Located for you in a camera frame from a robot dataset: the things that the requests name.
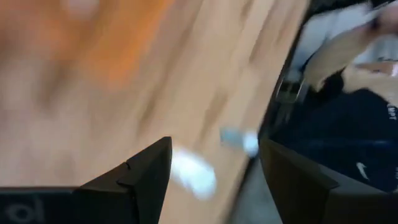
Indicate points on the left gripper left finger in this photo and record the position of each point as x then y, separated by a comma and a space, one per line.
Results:
152, 174

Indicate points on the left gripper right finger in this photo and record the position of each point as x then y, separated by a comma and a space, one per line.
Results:
289, 180

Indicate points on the white pill bottle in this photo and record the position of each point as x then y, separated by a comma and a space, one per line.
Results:
248, 143
192, 174

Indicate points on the translucent orange plastic basket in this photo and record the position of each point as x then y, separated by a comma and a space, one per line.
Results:
130, 46

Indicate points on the person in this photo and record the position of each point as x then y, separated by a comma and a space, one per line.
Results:
342, 124

